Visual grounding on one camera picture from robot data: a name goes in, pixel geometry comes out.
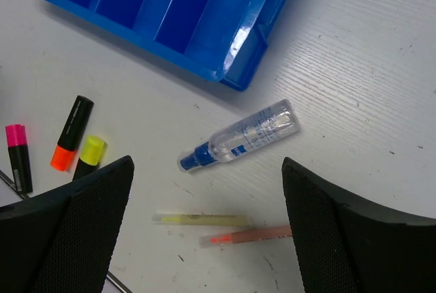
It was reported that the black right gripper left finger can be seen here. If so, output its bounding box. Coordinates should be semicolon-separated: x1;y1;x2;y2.
1;155;134;292

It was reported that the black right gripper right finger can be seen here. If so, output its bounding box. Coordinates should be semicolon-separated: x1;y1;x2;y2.
281;157;435;292

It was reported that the thin orange highlighter pen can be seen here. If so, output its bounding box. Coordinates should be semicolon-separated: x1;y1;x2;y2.
199;225;292;248

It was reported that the black highlighter yellow cap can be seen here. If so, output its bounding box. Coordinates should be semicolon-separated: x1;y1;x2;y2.
72;135;107;181

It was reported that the black highlighter orange cap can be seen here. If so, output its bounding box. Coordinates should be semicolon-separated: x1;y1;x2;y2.
50;95;94;172

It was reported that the thin yellow highlighter pen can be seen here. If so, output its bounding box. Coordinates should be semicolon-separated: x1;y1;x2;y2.
152;214;250;227

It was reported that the black highlighter pink cap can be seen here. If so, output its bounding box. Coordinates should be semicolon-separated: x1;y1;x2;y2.
5;124;33;194

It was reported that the blue plastic divided tray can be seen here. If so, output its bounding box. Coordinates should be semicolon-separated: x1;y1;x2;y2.
45;0;286;91

